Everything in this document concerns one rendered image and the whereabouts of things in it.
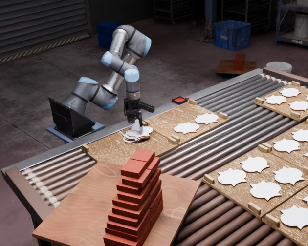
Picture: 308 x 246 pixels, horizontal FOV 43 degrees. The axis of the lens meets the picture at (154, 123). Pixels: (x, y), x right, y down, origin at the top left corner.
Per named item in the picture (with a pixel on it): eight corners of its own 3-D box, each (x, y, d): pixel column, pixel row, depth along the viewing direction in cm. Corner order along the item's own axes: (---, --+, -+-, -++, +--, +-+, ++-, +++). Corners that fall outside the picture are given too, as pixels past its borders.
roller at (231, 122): (51, 216, 177) (46, 207, 178) (304, 92, 278) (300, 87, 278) (52, 215, 173) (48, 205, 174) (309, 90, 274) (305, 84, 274)
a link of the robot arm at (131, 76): (138, 67, 207) (139, 72, 199) (140, 86, 212) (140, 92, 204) (123, 68, 206) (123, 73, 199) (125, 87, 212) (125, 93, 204)
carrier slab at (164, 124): (140, 124, 238) (140, 122, 237) (188, 103, 260) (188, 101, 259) (179, 146, 213) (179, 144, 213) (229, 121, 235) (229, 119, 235)
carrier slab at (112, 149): (80, 150, 216) (80, 147, 215) (140, 125, 237) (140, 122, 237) (116, 178, 191) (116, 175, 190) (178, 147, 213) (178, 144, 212)
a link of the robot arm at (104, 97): (88, 98, 254) (132, 27, 247) (107, 110, 259) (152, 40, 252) (88, 103, 243) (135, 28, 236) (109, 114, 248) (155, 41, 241)
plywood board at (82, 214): (32, 236, 145) (31, 233, 144) (99, 163, 185) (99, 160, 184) (157, 275, 127) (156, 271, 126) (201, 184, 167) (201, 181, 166)
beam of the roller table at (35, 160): (3, 178, 207) (0, 169, 204) (257, 74, 314) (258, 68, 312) (8, 185, 201) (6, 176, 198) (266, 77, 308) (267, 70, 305)
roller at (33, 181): (29, 191, 195) (25, 182, 196) (275, 83, 295) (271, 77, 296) (31, 188, 191) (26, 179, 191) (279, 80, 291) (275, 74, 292)
